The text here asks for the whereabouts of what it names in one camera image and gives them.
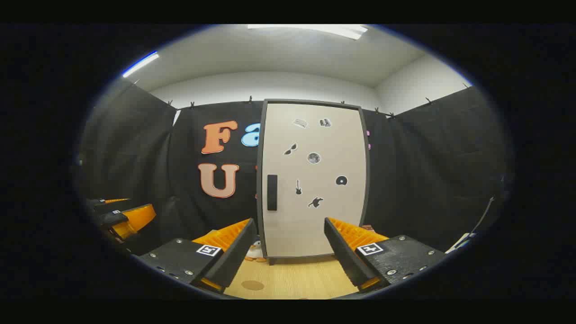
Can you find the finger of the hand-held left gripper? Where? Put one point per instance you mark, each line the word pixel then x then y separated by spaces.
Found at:
pixel 110 220
pixel 101 207

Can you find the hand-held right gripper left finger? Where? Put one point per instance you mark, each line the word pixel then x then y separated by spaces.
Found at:
pixel 234 256

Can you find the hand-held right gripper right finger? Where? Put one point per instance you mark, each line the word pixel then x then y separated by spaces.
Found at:
pixel 344 256

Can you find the round brown coaster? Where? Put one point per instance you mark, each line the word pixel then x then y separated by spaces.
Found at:
pixel 252 285

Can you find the grey cabinet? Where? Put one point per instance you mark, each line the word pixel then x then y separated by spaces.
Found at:
pixel 259 148

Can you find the penguin plush toy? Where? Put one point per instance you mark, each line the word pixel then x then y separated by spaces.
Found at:
pixel 255 247

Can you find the black backdrop cloth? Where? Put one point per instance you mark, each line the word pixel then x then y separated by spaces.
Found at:
pixel 427 171

